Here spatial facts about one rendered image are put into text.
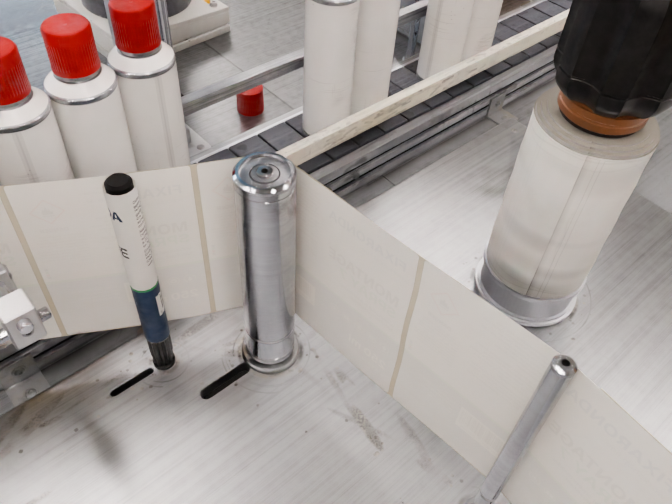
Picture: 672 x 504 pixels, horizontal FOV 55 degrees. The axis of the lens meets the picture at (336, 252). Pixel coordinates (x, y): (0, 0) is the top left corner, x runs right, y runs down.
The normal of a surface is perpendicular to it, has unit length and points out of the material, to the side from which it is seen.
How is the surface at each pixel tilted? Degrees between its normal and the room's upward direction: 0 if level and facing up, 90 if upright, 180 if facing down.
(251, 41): 0
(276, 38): 0
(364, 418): 0
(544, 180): 87
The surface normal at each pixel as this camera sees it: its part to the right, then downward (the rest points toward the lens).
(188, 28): 0.69, 0.56
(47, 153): 0.87, 0.40
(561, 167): -0.65, 0.55
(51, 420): 0.06, -0.67
